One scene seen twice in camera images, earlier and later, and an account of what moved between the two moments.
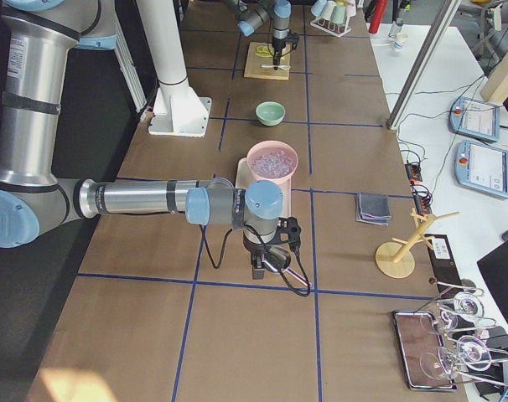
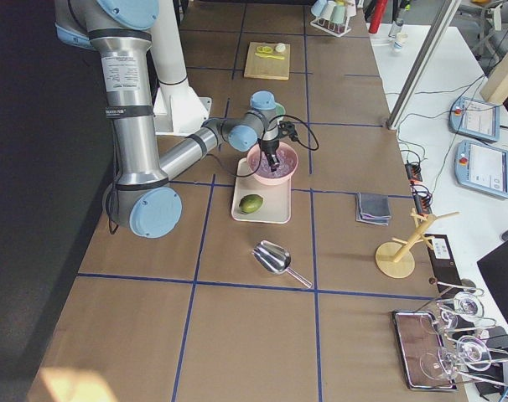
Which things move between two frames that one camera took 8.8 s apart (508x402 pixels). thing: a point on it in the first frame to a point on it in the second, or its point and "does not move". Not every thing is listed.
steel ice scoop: (277, 259) does not move
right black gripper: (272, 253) to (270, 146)
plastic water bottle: (396, 28) does not move
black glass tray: (424, 357) does not move
